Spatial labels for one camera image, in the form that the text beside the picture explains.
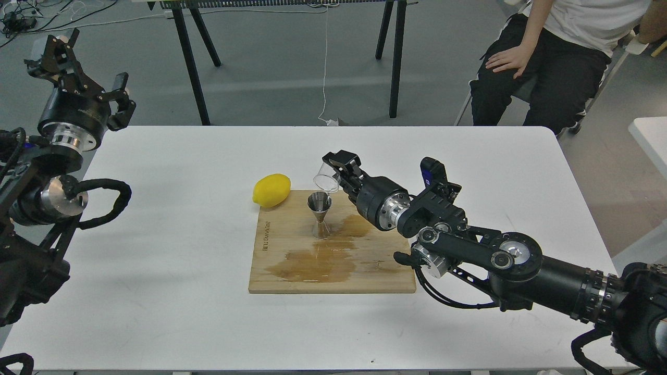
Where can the black legged background table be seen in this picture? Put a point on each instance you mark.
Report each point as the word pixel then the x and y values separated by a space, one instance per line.
pixel 294 65

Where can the steel double jigger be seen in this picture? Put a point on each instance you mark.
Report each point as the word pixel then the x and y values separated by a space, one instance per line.
pixel 319 204

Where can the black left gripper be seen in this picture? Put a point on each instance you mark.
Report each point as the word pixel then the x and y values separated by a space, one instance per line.
pixel 76 114

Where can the clear glass measuring cup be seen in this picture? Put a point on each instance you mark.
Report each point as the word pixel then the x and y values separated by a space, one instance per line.
pixel 327 179

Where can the wooden cutting board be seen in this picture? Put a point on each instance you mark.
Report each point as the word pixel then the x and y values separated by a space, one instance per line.
pixel 355 258

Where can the white side table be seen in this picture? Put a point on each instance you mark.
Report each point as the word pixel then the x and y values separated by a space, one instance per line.
pixel 650 134

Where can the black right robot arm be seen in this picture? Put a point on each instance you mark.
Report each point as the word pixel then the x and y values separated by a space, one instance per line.
pixel 469 267

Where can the yellow lemon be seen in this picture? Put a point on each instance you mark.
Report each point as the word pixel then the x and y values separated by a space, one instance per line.
pixel 271 190

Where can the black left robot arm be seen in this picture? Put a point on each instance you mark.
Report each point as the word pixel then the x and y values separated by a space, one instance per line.
pixel 42 203

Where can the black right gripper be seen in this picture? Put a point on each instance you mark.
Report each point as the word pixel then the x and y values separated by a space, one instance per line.
pixel 378 199

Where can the seated person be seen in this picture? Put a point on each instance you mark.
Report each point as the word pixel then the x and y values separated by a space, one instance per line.
pixel 567 46

